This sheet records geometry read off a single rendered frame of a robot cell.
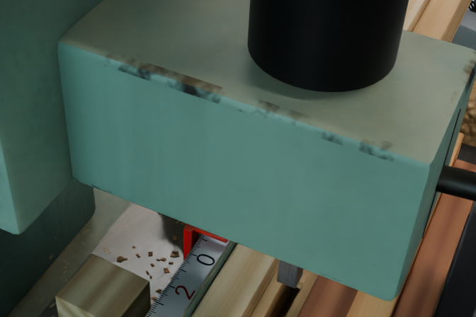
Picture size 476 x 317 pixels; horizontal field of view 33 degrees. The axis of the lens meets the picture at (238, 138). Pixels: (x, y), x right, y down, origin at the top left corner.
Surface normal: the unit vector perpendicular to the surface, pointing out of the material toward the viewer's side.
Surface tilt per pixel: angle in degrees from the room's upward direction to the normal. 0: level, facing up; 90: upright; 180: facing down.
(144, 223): 0
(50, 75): 90
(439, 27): 0
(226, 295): 0
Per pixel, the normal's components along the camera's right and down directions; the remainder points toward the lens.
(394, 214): -0.43, 0.58
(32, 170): 0.90, 0.31
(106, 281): 0.04, -0.75
